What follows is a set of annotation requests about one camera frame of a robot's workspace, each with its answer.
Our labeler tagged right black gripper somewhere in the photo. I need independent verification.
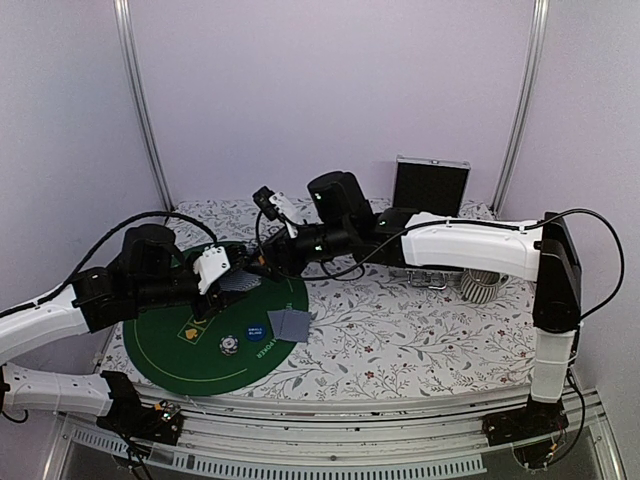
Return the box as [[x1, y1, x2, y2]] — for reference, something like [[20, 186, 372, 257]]
[[243, 220, 354, 281]]

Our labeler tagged blue playing card deck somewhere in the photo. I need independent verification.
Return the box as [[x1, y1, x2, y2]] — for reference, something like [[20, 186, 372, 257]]
[[219, 270, 262, 292]]

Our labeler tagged blue small blind button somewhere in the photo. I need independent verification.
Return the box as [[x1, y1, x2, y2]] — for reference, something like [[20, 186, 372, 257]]
[[245, 324, 267, 342]]

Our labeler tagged blue playing card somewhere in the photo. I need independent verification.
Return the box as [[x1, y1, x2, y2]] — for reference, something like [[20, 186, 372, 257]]
[[267, 310, 286, 339], [276, 309, 311, 343]]

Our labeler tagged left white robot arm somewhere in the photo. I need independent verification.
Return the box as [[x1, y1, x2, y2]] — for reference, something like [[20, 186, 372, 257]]
[[1, 224, 249, 434]]

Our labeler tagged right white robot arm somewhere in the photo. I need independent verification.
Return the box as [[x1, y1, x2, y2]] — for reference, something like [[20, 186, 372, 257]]
[[253, 171, 581, 436]]

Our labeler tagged round green poker mat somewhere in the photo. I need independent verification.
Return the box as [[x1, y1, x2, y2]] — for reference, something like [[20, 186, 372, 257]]
[[123, 280, 309, 396]]

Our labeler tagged floral white tablecloth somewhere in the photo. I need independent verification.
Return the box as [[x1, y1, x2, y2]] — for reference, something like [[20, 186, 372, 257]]
[[97, 197, 561, 401]]

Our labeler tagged aluminium poker chip case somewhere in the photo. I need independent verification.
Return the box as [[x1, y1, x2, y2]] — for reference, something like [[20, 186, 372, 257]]
[[392, 155, 471, 217]]

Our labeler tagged striped ceramic mug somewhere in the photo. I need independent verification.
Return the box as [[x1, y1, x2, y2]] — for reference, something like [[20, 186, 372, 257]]
[[460, 269, 509, 304]]

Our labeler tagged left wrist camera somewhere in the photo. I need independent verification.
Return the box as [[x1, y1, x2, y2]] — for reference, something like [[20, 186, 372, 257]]
[[193, 246, 231, 295]]

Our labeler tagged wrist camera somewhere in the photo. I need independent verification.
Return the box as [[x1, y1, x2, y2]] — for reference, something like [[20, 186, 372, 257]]
[[252, 186, 304, 239], [193, 246, 231, 295]]

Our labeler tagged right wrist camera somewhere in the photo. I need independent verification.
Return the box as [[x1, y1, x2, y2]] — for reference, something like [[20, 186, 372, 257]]
[[252, 186, 304, 239]]

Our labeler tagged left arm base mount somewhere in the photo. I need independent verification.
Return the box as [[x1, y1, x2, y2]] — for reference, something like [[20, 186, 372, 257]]
[[96, 400, 184, 446]]

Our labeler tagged front aluminium rail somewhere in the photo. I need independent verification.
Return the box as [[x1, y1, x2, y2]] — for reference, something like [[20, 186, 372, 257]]
[[44, 387, 627, 479]]

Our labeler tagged left aluminium frame post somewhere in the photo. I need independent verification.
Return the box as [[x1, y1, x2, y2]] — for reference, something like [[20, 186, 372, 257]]
[[113, 0, 175, 211]]

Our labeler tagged aluminium frame post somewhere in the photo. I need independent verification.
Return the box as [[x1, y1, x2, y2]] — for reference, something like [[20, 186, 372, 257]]
[[113, 0, 175, 211], [491, 0, 550, 216]]

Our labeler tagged right aluminium frame post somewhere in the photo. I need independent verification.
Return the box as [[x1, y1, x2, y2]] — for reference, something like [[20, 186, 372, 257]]
[[491, 0, 550, 216]]

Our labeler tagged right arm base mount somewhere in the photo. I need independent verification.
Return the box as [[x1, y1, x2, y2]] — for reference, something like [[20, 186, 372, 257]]
[[482, 392, 587, 471]]

